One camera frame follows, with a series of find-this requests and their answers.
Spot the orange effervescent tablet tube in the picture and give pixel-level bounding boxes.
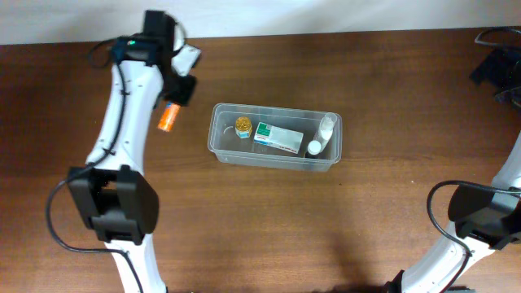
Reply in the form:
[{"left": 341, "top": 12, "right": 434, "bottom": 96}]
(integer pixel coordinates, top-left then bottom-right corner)
[{"left": 157, "top": 103, "right": 182, "bottom": 132}]

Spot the small gold-lid balm jar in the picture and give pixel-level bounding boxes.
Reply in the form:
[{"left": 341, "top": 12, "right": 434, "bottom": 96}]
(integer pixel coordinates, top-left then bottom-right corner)
[{"left": 235, "top": 116, "right": 252, "bottom": 139}]

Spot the white green medicine box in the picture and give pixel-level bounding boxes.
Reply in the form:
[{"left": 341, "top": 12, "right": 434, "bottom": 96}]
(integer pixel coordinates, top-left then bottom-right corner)
[{"left": 254, "top": 122, "right": 304, "bottom": 154}]

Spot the black tube white cap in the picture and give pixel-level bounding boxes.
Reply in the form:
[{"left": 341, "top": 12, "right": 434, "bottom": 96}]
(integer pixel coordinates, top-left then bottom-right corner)
[{"left": 304, "top": 140, "right": 322, "bottom": 159}]

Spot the white calamine lotion bottle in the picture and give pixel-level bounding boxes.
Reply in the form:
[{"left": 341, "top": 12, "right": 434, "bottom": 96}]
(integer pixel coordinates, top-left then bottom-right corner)
[{"left": 313, "top": 112, "right": 338, "bottom": 151}]

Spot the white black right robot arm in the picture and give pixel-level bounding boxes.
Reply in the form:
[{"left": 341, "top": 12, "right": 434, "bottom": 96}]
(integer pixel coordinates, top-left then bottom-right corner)
[{"left": 383, "top": 142, "right": 520, "bottom": 293}]

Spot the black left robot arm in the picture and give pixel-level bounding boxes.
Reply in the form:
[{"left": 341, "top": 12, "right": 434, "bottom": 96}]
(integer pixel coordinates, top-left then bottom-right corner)
[{"left": 65, "top": 10, "right": 200, "bottom": 292}]

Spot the clear plastic container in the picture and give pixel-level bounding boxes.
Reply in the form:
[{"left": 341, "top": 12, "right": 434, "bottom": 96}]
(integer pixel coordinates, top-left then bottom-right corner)
[{"left": 208, "top": 103, "right": 343, "bottom": 172}]

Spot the black left camera cable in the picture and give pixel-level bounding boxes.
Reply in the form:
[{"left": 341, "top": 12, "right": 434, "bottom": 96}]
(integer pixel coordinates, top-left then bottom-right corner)
[{"left": 44, "top": 14, "right": 188, "bottom": 293}]

